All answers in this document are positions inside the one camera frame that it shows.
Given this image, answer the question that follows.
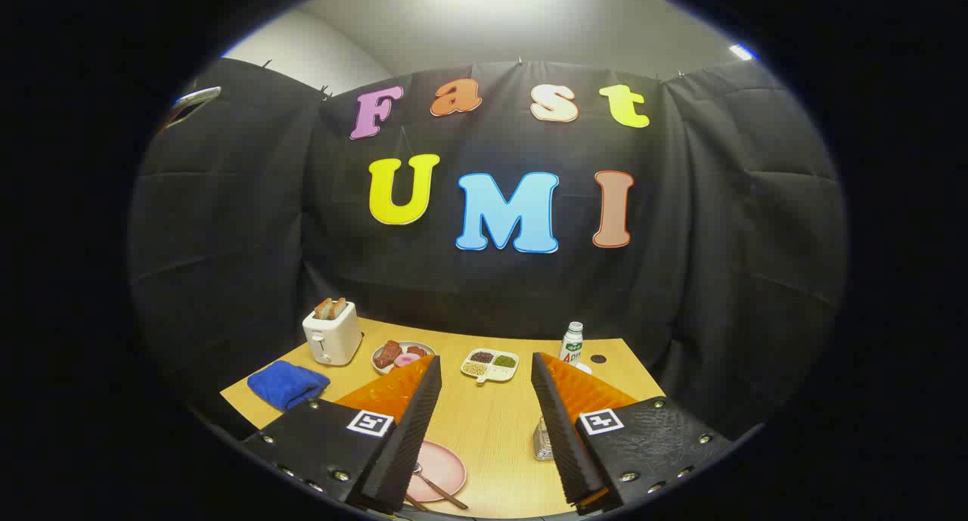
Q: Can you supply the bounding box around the blue folded cloth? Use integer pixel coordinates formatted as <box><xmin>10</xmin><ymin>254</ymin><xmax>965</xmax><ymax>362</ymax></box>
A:
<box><xmin>247</xmin><ymin>360</ymin><xmax>331</xmax><ymax>412</ymax></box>

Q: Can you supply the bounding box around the grey food plate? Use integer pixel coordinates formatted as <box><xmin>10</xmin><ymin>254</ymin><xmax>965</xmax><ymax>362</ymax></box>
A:
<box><xmin>371</xmin><ymin>340</ymin><xmax>437</xmax><ymax>376</ymax></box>

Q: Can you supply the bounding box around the black backdrop cloth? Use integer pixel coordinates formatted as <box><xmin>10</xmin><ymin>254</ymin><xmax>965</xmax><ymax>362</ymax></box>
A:
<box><xmin>129</xmin><ymin>56</ymin><xmax>848</xmax><ymax>439</ymax></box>

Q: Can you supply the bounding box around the curved chrome metal bar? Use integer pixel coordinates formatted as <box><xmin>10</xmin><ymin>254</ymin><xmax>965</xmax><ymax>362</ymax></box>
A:
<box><xmin>163</xmin><ymin>86</ymin><xmax>222</xmax><ymax>129</ymax></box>

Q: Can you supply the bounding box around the white divided dish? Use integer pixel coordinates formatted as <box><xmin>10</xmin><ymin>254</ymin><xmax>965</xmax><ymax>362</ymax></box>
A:
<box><xmin>461</xmin><ymin>348</ymin><xmax>520</xmax><ymax>386</ymax></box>

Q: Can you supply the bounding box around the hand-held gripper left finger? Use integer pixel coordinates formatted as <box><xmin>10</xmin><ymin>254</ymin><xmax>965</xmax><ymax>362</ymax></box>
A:
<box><xmin>242</xmin><ymin>353</ymin><xmax>443</xmax><ymax>516</ymax></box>

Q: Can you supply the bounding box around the wooden-handled metal spoon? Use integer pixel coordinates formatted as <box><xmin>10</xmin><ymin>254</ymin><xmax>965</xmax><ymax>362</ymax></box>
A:
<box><xmin>412</xmin><ymin>462</ymin><xmax>470</xmax><ymax>510</ymax></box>

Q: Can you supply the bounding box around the pink plate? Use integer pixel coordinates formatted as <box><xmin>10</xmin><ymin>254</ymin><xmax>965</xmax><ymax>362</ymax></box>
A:
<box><xmin>405</xmin><ymin>439</ymin><xmax>468</xmax><ymax>504</ymax></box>

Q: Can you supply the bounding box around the white bottle with green label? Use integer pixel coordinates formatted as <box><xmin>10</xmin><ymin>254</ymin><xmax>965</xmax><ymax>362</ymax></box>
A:
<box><xmin>560</xmin><ymin>321</ymin><xmax>585</xmax><ymax>367</ymax></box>

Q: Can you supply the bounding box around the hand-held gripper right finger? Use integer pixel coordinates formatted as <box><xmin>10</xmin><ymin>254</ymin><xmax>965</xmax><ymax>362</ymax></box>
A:
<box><xmin>531</xmin><ymin>352</ymin><xmax>734</xmax><ymax>516</ymax></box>

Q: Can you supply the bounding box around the metal wire basket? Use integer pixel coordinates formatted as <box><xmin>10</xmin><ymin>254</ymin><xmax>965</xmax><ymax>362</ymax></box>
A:
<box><xmin>532</xmin><ymin>417</ymin><xmax>558</xmax><ymax>462</ymax></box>

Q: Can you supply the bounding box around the white toaster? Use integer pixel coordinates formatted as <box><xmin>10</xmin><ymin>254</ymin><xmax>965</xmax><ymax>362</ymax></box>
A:
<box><xmin>302</xmin><ymin>302</ymin><xmax>364</xmax><ymax>367</ymax></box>

